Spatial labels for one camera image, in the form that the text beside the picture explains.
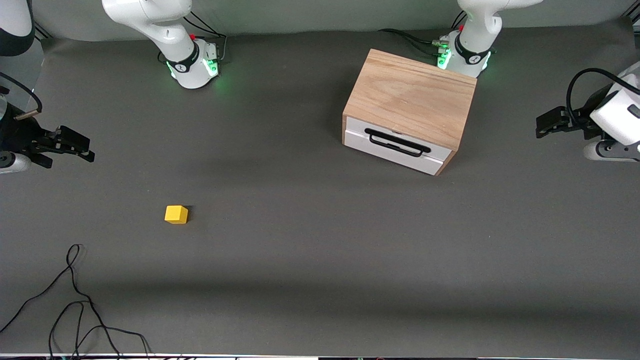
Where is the yellow block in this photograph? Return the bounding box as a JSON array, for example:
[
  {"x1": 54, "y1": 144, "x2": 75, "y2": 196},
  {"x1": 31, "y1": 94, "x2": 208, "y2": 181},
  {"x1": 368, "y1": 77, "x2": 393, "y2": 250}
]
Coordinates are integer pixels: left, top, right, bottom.
[{"x1": 164, "y1": 205, "x2": 189, "y2": 225}]

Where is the black wire drawer handle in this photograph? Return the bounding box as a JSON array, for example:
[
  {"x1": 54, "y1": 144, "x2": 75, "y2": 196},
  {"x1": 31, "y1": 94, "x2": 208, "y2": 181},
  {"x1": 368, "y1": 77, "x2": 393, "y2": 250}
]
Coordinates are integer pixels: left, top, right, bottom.
[{"x1": 364, "y1": 128, "x2": 432, "y2": 158}]

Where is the white-fronted wooden drawer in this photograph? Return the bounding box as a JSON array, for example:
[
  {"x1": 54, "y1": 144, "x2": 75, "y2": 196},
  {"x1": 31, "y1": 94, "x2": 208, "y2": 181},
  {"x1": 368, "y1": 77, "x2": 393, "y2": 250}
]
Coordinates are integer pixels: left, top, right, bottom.
[{"x1": 344, "y1": 116, "x2": 452, "y2": 176}]

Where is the wooden drawer cabinet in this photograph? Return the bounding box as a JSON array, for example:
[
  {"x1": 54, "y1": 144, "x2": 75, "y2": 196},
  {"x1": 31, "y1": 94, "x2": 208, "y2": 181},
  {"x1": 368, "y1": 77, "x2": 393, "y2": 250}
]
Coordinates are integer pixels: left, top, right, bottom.
[{"x1": 341, "y1": 48, "x2": 477, "y2": 176}]

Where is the thin black loose cable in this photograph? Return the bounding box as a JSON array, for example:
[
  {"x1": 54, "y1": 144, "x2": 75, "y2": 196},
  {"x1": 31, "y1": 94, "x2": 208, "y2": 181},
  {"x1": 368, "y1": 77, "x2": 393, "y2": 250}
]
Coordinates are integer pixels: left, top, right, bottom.
[
  {"x1": 0, "y1": 244, "x2": 122, "y2": 360},
  {"x1": 48, "y1": 300, "x2": 152, "y2": 360}
]

